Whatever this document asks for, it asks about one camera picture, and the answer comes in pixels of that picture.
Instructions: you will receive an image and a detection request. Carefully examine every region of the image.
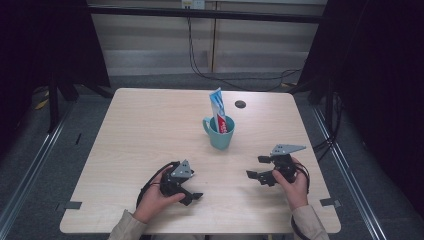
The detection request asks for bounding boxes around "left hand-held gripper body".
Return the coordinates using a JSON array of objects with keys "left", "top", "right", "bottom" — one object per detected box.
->
[{"left": 159, "top": 159, "right": 195, "bottom": 198}]

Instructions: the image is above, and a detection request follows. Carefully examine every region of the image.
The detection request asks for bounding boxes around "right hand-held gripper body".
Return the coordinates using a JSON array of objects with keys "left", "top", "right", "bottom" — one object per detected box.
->
[{"left": 263, "top": 143, "right": 307, "bottom": 187}]

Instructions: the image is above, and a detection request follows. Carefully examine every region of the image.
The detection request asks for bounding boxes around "teal cup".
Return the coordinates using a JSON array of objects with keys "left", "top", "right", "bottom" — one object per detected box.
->
[{"left": 202, "top": 115, "right": 236, "bottom": 151}]

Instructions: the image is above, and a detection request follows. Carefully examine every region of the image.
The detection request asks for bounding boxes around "red and blue toothpaste tube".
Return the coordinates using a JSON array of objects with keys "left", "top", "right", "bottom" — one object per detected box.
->
[{"left": 208, "top": 87, "right": 229, "bottom": 135}]

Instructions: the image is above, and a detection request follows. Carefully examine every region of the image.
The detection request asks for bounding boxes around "person's left hand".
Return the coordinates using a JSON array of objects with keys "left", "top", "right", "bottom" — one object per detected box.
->
[{"left": 132, "top": 166, "right": 187, "bottom": 225}]

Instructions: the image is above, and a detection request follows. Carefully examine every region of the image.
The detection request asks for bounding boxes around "person's right hand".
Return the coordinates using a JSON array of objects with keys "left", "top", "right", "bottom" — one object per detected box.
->
[{"left": 271, "top": 157, "right": 311, "bottom": 212}]

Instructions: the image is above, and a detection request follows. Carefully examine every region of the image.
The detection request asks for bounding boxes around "grey tape strip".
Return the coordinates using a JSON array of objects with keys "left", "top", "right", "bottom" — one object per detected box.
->
[
  {"left": 55, "top": 200, "right": 83, "bottom": 212},
  {"left": 319, "top": 197, "right": 342, "bottom": 209}
]

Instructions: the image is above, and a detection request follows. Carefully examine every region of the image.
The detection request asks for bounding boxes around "black curtain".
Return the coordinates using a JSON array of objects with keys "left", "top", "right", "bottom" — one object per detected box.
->
[
  {"left": 0, "top": 0, "right": 113, "bottom": 158},
  {"left": 293, "top": 0, "right": 424, "bottom": 211}
]

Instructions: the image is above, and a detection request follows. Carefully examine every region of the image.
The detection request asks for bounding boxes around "black horizontal bar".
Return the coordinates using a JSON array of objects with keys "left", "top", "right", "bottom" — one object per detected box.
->
[{"left": 87, "top": 4, "right": 329, "bottom": 24}]

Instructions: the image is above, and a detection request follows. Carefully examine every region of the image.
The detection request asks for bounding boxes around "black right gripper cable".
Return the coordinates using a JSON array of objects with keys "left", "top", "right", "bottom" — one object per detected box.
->
[{"left": 290, "top": 159, "right": 312, "bottom": 240}]

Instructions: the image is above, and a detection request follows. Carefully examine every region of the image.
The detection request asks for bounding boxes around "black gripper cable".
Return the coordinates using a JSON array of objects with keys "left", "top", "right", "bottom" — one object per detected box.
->
[
  {"left": 290, "top": 159, "right": 312, "bottom": 240},
  {"left": 135, "top": 161, "right": 181, "bottom": 209}
]

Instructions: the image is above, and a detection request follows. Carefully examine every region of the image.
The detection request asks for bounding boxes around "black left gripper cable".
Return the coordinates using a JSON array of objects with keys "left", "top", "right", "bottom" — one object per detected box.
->
[{"left": 135, "top": 161, "right": 181, "bottom": 209}]

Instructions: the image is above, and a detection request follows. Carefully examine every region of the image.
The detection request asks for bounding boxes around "black floor cable bundle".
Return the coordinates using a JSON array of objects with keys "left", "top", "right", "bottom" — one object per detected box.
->
[{"left": 312, "top": 91, "right": 344, "bottom": 163}]

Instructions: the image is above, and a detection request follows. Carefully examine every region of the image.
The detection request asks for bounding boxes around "metal floor rail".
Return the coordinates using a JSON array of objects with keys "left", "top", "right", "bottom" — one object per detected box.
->
[
  {"left": 309, "top": 104, "right": 388, "bottom": 240},
  {"left": 0, "top": 99, "right": 76, "bottom": 231}
]

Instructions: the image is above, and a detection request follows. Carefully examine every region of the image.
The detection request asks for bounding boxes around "black wall cable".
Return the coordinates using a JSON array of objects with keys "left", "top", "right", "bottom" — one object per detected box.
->
[{"left": 186, "top": 16, "right": 303, "bottom": 93}]

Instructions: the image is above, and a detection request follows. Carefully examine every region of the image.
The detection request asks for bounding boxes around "white wall socket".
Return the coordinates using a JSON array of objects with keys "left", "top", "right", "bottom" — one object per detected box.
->
[{"left": 180, "top": 0, "right": 206, "bottom": 10}]

